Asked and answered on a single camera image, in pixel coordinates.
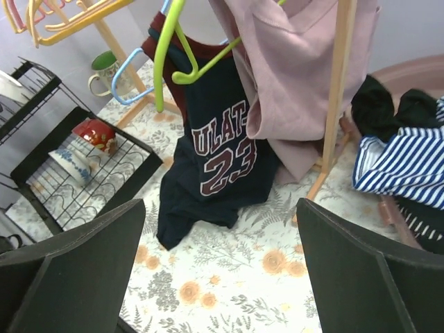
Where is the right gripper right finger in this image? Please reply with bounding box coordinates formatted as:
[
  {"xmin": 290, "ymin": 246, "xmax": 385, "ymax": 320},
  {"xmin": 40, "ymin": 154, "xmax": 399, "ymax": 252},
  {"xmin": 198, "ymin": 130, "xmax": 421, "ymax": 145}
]
[{"xmin": 296, "ymin": 198, "xmax": 443, "ymax": 332}]

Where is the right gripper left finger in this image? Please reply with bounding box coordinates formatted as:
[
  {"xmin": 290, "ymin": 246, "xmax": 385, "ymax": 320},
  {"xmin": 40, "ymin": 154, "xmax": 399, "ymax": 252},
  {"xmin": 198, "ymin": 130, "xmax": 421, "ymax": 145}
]
[{"xmin": 1, "ymin": 199, "xmax": 145, "ymax": 333}]

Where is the navy basketball tank top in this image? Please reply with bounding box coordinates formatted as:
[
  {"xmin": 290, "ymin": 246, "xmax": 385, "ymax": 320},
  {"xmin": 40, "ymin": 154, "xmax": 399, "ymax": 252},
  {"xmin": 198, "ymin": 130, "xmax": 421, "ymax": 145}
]
[{"xmin": 141, "ymin": 10, "xmax": 278, "ymax": 250}]

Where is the yellow round hanger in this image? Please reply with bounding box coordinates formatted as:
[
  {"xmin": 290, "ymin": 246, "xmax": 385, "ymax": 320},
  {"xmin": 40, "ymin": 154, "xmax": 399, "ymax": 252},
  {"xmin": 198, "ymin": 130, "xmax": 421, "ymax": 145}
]
[{"xmin": 1, "ymin": 0, "xmax": 45, "ymax": 34}]

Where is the yellow notched hanger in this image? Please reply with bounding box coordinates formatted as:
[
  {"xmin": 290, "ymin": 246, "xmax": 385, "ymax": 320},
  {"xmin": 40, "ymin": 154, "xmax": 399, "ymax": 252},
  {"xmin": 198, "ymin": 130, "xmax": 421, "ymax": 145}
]
[{"xmin": 26, "ymin": 0, "xmax": 133, "ymax": 48}]

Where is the lime green hanger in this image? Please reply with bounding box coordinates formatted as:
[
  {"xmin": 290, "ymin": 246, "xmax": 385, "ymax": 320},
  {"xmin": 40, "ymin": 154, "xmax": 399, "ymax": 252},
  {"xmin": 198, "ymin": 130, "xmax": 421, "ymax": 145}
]
[{"xmin": 142, "ymin": 12, "xmax": 249, "ymax": 119}]

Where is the light blue hanger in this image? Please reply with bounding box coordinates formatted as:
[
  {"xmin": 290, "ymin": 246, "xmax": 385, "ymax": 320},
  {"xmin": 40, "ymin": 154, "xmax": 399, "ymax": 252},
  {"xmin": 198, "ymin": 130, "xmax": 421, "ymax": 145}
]
[{"xmin": 111, "ymin": 0, "xmax": 171, "ymax": 105}]

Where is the floral tablecloth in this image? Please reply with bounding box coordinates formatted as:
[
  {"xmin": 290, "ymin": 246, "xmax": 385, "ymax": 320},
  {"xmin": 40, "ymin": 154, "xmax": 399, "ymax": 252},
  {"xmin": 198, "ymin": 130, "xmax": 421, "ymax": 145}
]
[{"xmin": 6, "ymin": 58, "xmax": 403, "ymax": 333}]

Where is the blue white floral bowl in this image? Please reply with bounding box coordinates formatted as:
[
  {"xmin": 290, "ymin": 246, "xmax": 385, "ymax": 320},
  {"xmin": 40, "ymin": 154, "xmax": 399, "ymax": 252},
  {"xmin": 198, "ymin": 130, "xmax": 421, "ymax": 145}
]
[{"xmin": 48, "ymin": 135, "xmax": 94, "ymax": 187}]

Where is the blue white striped shirt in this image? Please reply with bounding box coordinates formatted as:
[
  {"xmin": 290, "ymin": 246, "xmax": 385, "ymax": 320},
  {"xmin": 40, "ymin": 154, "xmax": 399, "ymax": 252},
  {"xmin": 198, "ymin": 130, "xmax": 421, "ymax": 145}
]
[{"xmin": 352, "ymin": 96, "xmax": 444, "ymax": 211}]

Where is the red floral bowl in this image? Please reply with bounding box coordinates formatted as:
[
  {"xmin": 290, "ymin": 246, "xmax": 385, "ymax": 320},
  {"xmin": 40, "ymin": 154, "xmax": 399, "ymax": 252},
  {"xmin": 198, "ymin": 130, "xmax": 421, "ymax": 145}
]
[{"xmin": 72, "ymin": 119, "xmax": 118, "ymax": 155}]

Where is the black garment in basket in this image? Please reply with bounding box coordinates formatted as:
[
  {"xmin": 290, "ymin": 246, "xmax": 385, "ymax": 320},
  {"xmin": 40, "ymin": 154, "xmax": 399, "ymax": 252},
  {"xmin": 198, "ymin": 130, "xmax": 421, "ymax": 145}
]
[{"xmin": 351, "ymin": 75, "xmax": 443, "ymax": 143}]

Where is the wooden clothes rack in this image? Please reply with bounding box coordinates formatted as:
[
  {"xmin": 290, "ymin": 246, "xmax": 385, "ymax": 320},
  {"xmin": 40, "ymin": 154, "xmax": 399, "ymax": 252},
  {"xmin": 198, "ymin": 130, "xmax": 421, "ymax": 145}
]
[{"xmin": 51, "ymin": 0, "xmax": 358, "ymax": 223}]

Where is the white plate in rack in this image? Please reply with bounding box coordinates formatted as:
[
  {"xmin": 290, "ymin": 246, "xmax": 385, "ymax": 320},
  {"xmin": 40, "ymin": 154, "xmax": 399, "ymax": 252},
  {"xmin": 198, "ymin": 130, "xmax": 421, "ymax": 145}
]
[{"xmin": 0, "ymin": 71, "xmax": 33, "ymax": 104}]

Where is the pink laundry basket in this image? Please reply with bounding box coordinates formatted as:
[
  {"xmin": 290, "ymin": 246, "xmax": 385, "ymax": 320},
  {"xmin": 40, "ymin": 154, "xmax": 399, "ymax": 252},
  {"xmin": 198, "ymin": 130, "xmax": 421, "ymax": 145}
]
[{"xmin": 344, "ymin": 55, "xmax": 443, "ymax": 255}]

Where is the green floral mug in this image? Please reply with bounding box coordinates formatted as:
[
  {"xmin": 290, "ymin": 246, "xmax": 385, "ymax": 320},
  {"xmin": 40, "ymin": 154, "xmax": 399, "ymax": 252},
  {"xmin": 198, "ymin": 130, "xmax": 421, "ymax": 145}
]
[{"xmin": 88, "ymin": 50, "xmax": 119, "ymax": 97}]

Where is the pink garment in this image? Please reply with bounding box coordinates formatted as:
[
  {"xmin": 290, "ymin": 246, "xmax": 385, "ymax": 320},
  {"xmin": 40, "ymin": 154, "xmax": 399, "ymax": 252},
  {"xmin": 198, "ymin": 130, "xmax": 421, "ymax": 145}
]
[{"xmin": 207, "ymin": 0, "xmax": 382, "ymax": 181}]

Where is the black wire dish rack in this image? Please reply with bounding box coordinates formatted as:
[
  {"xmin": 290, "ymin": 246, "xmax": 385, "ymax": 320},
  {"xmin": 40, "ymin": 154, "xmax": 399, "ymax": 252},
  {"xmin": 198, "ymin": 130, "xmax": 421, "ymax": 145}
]
[{"xmin": 1, "ymin": 60, "xmax": 162, "ymax": 244}]

